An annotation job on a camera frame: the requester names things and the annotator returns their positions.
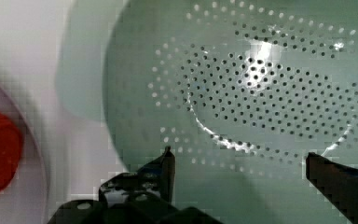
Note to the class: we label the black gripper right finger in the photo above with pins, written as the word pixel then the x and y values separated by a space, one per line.
pixel 338 184

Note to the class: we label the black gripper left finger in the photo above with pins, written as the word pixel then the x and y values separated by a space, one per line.
pixel 161 172

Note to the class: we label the mint green plastic strainer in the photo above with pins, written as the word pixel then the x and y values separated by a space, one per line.
pixel 241 90

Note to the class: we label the grey round plate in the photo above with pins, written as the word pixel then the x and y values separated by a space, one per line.
pixel 23 186

